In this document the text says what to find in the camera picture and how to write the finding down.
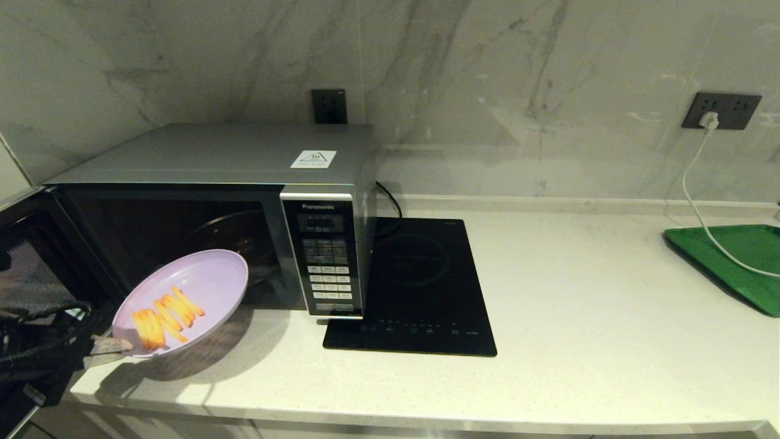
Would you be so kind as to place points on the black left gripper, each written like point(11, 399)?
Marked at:
point(42, 378)

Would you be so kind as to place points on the long orange french fry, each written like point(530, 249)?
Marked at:
point(161, 329)

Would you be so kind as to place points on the black glass microwave door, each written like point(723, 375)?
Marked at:
point(97, 256)

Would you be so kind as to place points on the lilac round plate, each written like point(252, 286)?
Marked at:
point(207, 274)

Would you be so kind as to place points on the silver Panasonic microwave oven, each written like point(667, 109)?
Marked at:
point(213, 152)

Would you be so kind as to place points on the cabinet front panel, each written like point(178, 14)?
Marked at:
point(152, 427)
point(304, 431)

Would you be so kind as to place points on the white warning sticker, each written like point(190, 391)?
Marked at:
point(313, 159)

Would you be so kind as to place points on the black induction cooktop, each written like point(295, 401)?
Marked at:
point(426, 268)

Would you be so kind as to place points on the white power plug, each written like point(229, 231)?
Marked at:
point(708, 122)

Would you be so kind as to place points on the green plastic tray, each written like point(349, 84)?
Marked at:
point(749, 244)

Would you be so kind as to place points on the small black wall socket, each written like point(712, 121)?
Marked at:
point(329, 107)

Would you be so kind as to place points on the wide black wall socket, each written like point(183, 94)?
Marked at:
point(738, 110)

